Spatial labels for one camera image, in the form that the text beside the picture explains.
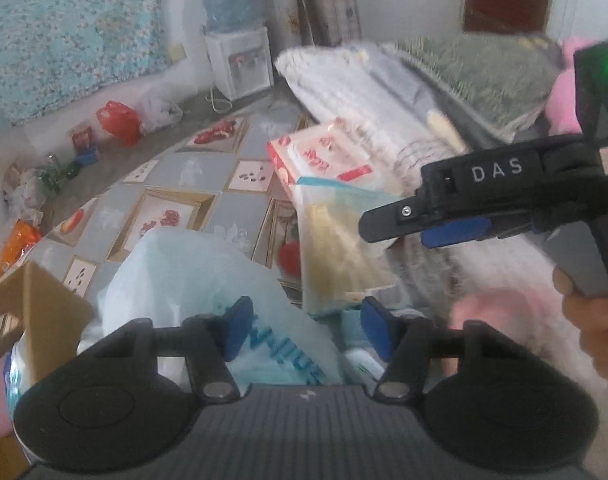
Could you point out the small blue container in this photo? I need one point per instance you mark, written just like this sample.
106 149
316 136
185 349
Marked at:
86 156

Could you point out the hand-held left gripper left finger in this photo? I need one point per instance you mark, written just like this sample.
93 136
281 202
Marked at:
236 327

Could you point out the blue floral wall cloth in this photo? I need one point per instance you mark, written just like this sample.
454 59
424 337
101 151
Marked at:
59 35

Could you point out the orange snack bag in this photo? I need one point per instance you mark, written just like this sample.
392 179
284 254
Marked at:
19 245

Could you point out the person's right hand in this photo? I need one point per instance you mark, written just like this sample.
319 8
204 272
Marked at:
599 330

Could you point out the small red box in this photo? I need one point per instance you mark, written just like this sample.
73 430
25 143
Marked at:
81 137

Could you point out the pink plush doll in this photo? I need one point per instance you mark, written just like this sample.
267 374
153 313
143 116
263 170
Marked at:
494 315

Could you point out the red white tissue pack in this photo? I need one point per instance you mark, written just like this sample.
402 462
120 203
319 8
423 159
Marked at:
324 155

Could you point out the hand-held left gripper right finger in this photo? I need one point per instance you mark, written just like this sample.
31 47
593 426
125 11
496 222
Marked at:
376 330

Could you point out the white water dispenser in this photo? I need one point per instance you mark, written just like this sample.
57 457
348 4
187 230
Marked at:
239 65

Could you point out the large pink plush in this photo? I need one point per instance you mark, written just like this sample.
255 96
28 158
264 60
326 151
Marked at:
559 105

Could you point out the clear plastic packet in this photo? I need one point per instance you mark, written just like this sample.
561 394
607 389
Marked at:
334 240

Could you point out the red plastic bag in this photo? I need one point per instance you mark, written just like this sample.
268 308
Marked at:
119 122

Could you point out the brown cardboard box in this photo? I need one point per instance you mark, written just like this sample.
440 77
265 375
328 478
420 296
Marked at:
39 305

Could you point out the checked rolled mat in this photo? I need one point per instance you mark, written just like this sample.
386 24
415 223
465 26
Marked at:
329 0

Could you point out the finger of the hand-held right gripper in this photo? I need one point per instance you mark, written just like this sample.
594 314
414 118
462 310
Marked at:
389 220
454 234

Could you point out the green patterned cloth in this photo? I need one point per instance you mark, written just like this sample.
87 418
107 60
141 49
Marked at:
484 70

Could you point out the wall socket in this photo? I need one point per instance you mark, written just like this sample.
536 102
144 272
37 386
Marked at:
177 53

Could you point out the grey garment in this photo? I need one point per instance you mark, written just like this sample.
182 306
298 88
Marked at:
434 90

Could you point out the small white plastic bag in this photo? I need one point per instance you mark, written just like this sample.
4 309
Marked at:
159 110

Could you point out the green glass bottle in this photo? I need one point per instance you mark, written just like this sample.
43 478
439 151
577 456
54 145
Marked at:
54 175

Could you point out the floral rolled mat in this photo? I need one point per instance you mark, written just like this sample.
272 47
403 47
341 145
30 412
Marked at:
284 5

